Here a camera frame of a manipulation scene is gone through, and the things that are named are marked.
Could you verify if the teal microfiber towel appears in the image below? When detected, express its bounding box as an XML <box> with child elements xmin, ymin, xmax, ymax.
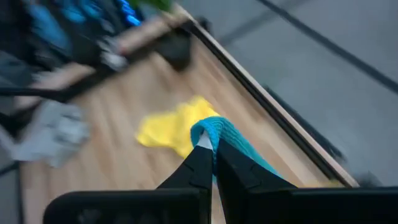
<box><xmin>190</xmin><ymin>116</ymin><xmax>282</xmax><ymax>184</ymax></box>

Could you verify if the green leafy plant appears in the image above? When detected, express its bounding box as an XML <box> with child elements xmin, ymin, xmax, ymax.
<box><xmin>127</xmin><ymin>0</ymin><xmax>174</xmax><ymax>12</ymax></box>

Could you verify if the yellow microfiber towel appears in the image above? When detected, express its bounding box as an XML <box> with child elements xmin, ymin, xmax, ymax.
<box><xmin>135</xmin><ymin>95</ymin><xmax>221</xmax><ymax>159</ymax></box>

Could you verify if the grey microfiber towel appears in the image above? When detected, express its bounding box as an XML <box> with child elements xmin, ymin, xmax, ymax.
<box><xmin>7</xmin><ymin>101</ymin><xmax>91</xmax><ymax>168</ymax></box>

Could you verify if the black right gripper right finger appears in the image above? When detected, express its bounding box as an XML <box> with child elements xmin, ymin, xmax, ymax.
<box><xmin>216</xmin><ymin>139</ymin><xmax>297</xmax><ymax>224</ymax></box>

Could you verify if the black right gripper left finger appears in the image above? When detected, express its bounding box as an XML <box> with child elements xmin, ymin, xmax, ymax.
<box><xmin>156</xmin><ymin>132</ymin><xmax>215</xmax><ymax>224</ymax></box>

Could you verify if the black plant pot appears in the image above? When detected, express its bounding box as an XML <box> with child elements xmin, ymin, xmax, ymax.
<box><xmin>157</xmin><ymin>26</ymin><xmax>193</xmax><ymax>72</ymax></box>

